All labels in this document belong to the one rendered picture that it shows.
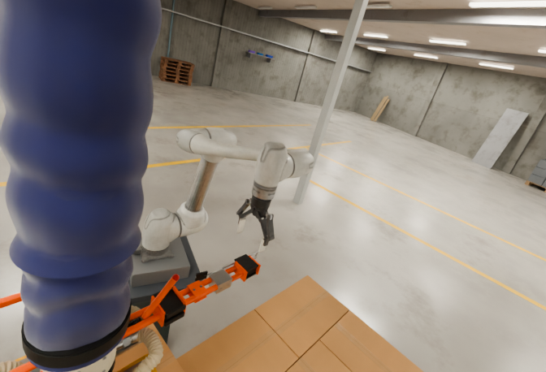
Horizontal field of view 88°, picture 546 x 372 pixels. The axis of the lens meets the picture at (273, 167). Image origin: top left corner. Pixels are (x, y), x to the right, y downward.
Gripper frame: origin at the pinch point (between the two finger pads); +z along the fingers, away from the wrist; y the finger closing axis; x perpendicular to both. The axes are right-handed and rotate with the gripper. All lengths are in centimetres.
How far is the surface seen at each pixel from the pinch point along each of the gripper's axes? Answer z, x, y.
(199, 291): 13.0, -23.0, 2.3
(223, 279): 12.8, -12.2, 2.2
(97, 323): -6, -59, 12
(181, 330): 138, 25, -64
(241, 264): 12.0, -1.7, 0.2
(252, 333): 84, 31, -6
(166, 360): 43, -31, 2
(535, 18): -244, 630, -21
